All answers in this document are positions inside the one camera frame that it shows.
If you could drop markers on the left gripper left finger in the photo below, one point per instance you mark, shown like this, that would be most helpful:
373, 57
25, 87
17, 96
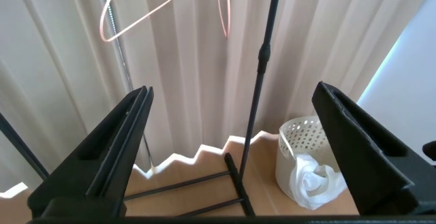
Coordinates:
61, 196

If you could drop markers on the black clothes rack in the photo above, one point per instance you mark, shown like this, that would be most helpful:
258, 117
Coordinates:
264, 55

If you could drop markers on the silver curtain wand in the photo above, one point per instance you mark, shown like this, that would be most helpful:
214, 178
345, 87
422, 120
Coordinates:
110, 13

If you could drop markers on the white laundry basket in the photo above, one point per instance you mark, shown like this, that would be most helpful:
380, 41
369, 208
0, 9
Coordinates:
282, 169

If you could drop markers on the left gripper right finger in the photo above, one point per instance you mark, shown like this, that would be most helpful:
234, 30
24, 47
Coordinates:
374, 183

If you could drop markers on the pink clothes hanger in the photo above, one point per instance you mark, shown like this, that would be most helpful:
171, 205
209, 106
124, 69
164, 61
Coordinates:
225, 35
151, 10

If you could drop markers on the white garment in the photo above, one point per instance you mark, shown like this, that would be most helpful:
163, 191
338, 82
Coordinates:
313, 186

